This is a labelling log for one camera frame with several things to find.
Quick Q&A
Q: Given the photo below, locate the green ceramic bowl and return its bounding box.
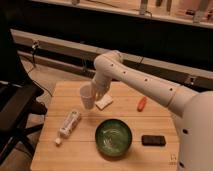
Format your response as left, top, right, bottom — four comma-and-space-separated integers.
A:
95, 119, 132, 157

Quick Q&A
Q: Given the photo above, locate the black cable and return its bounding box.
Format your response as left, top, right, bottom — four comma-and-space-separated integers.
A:
19, 46, 54, 98

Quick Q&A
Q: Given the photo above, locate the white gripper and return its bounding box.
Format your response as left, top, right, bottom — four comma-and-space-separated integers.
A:
92, 78, 110, 100

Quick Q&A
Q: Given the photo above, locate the white plastic bottle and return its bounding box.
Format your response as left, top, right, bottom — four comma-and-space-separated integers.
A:
55, 110, 81, 146

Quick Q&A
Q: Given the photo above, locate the white sponge block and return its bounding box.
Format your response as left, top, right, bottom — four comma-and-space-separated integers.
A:
95, 95, 113, 110

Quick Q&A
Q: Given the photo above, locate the black office chair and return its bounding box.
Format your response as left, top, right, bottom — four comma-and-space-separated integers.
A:
0, 9, 47, 165

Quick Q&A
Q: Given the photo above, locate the black phone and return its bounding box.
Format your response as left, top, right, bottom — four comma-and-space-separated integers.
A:
142, 135, 166, 146

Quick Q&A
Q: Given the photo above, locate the orange carrot toy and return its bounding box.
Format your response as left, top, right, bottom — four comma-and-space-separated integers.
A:
137, 97, 147, 112

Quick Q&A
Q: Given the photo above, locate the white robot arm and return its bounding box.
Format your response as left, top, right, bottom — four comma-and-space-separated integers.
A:
92, 50, 213, 171

